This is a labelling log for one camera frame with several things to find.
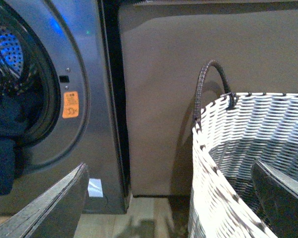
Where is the dark braided basket handle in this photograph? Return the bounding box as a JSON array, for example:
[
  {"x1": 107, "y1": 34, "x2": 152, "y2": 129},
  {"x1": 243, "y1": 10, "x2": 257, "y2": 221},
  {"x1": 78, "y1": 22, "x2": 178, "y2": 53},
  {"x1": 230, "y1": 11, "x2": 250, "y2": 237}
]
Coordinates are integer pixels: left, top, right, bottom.
[{"x1": 193, "y1": 59, "x2": 236, "y2": 126}]

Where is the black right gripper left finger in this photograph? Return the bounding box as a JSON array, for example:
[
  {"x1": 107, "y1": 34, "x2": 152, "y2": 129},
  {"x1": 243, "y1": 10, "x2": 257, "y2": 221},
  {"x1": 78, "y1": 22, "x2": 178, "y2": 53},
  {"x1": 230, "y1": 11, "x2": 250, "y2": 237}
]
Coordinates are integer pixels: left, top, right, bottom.
[{"x1": 0, "y1": 163, "x2": 89, "y2": 238}]

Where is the white woven laundry basket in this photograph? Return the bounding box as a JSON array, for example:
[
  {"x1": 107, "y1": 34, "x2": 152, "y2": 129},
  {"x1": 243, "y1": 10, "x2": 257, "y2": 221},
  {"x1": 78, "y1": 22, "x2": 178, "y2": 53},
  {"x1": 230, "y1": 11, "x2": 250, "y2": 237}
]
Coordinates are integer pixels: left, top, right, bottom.
[{"x1": 188, "y1": 93, "x2": 298, "y2": 238}]

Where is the orange warning sticker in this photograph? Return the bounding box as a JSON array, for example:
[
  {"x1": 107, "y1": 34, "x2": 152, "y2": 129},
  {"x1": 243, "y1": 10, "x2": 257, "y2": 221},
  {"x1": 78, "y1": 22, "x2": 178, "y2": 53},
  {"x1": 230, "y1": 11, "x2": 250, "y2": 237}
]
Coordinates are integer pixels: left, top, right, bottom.
[{"x1": 62, "y1": 91, "x2": 79, "y2": 119}]

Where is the grey front-load washing machine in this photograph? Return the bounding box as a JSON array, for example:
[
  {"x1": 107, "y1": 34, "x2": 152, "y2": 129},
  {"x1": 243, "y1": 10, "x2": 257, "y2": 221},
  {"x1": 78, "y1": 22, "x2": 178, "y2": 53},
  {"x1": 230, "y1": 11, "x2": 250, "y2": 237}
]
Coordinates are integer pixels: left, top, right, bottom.
[{"x1": 0, "y1": 0, "x2": 129, "y2": 216}]

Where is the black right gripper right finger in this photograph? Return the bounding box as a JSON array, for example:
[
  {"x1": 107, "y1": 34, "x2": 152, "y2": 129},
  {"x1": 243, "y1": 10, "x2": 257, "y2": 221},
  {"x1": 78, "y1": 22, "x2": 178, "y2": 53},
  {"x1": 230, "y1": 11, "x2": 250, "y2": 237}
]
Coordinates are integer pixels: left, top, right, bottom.
[{"x1": 251, "y1": 161, "x2": 298, "y2": 238}]

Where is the brown fabric sofa side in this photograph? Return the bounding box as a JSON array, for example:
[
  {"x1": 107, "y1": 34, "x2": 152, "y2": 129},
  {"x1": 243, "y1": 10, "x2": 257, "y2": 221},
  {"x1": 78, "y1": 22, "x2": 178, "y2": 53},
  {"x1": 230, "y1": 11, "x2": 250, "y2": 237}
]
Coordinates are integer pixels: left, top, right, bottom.
[{"x1": 118, "y1": 0, "x2": 298, "y2": 197}]

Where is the dark blue garment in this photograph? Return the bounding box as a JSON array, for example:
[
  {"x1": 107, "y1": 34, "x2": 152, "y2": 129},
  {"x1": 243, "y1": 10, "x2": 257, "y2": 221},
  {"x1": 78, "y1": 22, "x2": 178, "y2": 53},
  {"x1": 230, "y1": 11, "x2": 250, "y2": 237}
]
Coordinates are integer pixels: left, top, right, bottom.
[{"x1": 0, "y1": 92, "x2": 43, "y2": 196}]

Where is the steel washer drum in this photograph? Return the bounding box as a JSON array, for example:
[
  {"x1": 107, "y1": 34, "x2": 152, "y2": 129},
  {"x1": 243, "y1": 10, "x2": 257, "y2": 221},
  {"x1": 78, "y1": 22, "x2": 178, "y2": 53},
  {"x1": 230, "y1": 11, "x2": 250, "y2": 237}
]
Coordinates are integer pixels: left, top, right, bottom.
[{"x1": 0, "y1": 14, "x2": 37, "y2": 97}]

